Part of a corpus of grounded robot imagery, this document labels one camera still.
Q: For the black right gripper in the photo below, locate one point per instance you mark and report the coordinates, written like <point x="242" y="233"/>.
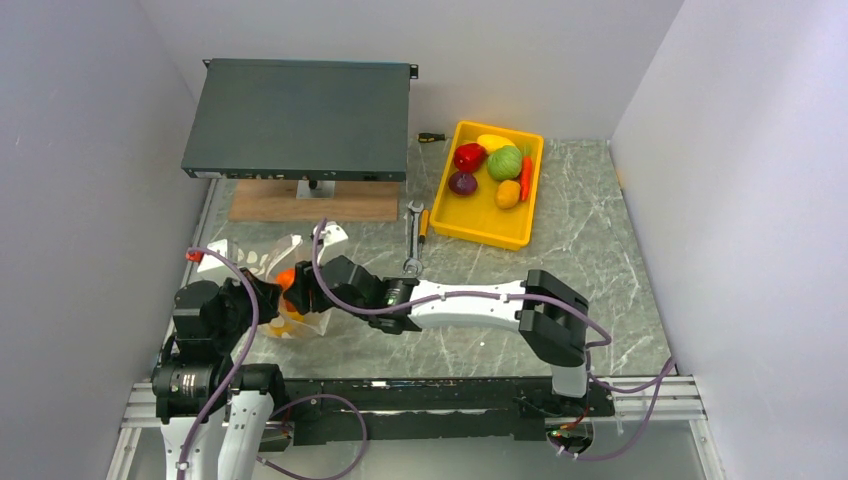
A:
<point x="300" y="291"/>

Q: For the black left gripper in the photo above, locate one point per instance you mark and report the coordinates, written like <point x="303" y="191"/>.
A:
<point x="269" y="295"/>

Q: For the orange pumpkin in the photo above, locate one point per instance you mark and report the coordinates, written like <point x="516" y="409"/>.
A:
<point x="285" y="280"/>

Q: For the yellow bell pepper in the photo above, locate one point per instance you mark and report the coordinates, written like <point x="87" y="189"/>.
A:
<point x="284" y="324"/>

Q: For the clear spotted zip top bag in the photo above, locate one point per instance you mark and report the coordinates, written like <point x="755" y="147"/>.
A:
<point x="280" y="264"/>

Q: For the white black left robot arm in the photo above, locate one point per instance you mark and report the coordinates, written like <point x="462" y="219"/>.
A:
<point x="213" y="412"/>

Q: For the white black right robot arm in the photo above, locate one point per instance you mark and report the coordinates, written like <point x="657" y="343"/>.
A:
<point x="548" y="314"/>

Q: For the wooden board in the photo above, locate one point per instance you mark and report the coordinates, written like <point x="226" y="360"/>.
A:
<point x="274" y="201"/>

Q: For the metal server stand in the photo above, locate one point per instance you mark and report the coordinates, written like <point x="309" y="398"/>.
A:
<point x="315" y="189"/>

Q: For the silver wrench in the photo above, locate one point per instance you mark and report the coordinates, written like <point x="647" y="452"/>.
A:
<point x="412" y="265"/>

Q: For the dark green rack server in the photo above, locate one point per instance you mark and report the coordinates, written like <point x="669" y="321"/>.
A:
<point x="301" y="120"/>

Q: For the yellow plastic tray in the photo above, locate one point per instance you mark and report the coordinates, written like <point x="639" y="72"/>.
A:
<point x="476" y="217"/>

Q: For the purple onion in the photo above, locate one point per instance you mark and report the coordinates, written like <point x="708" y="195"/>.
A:
<point x="462" y="183"/>

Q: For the yellow potato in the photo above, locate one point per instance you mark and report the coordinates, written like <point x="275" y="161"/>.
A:
<point x="508" y="194"/>

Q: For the green cabbage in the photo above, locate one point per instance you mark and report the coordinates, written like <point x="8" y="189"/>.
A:
<point x="505" y="163"/>

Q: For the orange carrot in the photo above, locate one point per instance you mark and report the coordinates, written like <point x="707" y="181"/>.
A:
<point x="525" y="178"/>

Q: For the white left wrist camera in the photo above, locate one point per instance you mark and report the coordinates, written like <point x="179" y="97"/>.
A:
<point x="219" y="254"/>

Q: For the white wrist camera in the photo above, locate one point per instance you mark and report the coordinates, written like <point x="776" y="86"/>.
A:
<point x="332" y="241"/>
<point x="219" y="254"/>

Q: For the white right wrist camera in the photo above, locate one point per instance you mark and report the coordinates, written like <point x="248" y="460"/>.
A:
<point x="332" y="241"/>

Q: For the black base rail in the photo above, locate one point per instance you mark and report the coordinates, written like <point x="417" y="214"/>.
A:
<point x="520" y="408"/>

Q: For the yellow handled screwdriver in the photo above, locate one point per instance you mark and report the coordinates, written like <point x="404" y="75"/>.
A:
<point x="423" y="227"/>

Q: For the aluminium frame rail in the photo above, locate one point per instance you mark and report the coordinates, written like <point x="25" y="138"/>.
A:
<point x="674" y="399"/>

